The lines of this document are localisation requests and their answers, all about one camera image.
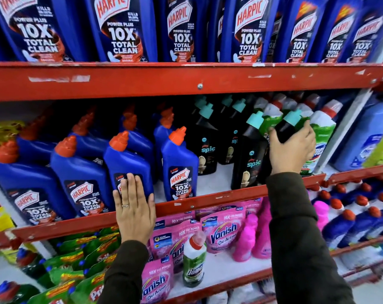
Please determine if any person's left hand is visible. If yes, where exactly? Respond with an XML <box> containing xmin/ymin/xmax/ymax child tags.
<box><xmin>113</xmin><ymin>173</ymin><xmax>156</xmax><ymax>246</ymax></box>

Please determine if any person's right hand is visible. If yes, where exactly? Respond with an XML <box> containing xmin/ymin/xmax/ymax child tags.
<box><xmin>268</xmin><ymin>120</ymin><xmax>316</xmax><ymax>175</ymax></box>

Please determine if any black teal-capped cleaner bottle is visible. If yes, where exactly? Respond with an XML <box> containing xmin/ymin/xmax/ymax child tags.
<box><xmin>258</xmin><ymin>110</ymin><xmax>303</xmax><ymax>185</ymax></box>

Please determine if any blue orange-capped cleaner bottle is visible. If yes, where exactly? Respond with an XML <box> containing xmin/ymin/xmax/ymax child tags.
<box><xmin>103</xmin><ymin>131</ymin><xmax>155</xmax><ymax>203</ymax></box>

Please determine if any person's right forearm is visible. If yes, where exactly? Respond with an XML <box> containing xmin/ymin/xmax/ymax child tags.
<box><xmin>266</xmin><ymin>172</ymin><xmax>357</xmax><ymax>304</ymax></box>

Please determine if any person's left forearm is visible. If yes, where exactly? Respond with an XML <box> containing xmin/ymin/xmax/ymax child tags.
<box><xmin>96</xmin><ymin>240</ymin><xmax>151</xmax><ymax>304</ymax></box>

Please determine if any group of green white bottles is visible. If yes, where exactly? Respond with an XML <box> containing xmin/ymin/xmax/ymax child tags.
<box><xmin>253</xmin><ymin>93</ymin><xmax>343</xmax><ymax>177</ymax></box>

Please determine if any group of blue orange-capped bottles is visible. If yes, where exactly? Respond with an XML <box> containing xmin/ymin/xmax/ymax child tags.
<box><xmin>0</xmin><ymin>104</ymin><xmax>199</xmax><ymax>226</ymax></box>

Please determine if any red metal shelf beam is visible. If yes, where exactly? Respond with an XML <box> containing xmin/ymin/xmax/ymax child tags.
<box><xmin>326</xmin><ymin>163</ymin><xmax>383</xmax><ymax>187</ymax></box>
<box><xmin>0</xmin><ymin>61</ymin><xmax>383</xmax><ymax>102</ymax></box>
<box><xmin>0</xmin><ymin>174</ymin><xmax>326</xmax><ymax>250</ymax></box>
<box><xmin>329</xmin><ymin>232</ymin><xmax>383</xmax><ymax>257</ymax></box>

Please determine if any group of black teal-capped bottles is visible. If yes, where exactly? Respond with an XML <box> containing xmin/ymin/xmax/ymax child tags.
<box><xmin>191</xmin><ymin>95</ymin><xmax>269</xmax><ymax>190</ymax></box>

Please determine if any white shelf upright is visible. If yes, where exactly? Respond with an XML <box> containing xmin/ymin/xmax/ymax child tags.
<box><xmin>313</xmin><ymin>88</ymin><xmax>374</xmax><ymax>174</ymax></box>

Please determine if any green white red-capped bottle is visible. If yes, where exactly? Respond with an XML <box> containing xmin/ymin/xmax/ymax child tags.
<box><xmin>183</xmin><ymin>232</ymin><xmax>207</xmax><ymax>288</ymax></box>

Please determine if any group of green pouches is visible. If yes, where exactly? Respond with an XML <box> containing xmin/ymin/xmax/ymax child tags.
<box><xmin>28</xmin><ymin>225</ymin><xmax>122</xmax><ymax>304</ymax></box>

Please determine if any group of pink pouches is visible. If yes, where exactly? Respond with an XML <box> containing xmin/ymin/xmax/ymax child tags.
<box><xmin>142</xmin><ymin>198</ymin><xmax>263</xmax><ymax>304</ymax></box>

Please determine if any large light blue bottle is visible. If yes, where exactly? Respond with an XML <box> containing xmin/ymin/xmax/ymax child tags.
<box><xmin>334</xmin><ymin>98</ymin><xmax>383</xmax><ymax>172</ymax></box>

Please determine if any pink bottle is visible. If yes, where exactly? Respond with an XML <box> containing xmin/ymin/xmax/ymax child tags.
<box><xmin>252</xmin><ymin>199</ymin><xmax>273</xmax><ymax>259</ymax></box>
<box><xmin>313</xmin><ymin>201</ymin><xmax>330</xmax><ymax>232</ymax></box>
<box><xmin>232</xmin><ymin>213</ymin><xmax>259</xmax><ymax>262</ymax></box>

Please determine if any dark green bottle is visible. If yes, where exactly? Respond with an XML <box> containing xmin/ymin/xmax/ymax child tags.
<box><xmin>0</xmin><ymin>281</ymin><xmax>40</xmax><ymax>304</ymax></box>
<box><xmin>15</xmin><ymin>248</ymin><xmax>48</xmax><ymax>280</ymax></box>

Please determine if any group of blue white bottles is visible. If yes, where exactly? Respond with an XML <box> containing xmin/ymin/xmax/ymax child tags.
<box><xmin>307</xmin><ymin>175</ymin><xmax>383</xmax><ymax>250</ymax></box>

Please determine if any row of large blue bottles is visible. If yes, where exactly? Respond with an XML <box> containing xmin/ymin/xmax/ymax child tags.
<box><xmin>0</xmin><ymin>0</ymin><xmax>383</xmax><ymax>64</ymax></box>

